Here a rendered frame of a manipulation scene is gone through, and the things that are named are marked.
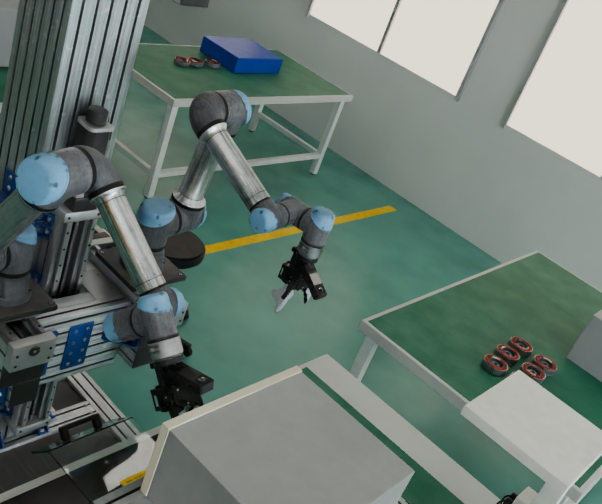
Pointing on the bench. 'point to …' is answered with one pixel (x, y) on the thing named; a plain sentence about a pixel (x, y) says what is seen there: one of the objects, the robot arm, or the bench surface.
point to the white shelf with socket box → (538, 435)
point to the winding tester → (272, 451)
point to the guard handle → (78, 425)
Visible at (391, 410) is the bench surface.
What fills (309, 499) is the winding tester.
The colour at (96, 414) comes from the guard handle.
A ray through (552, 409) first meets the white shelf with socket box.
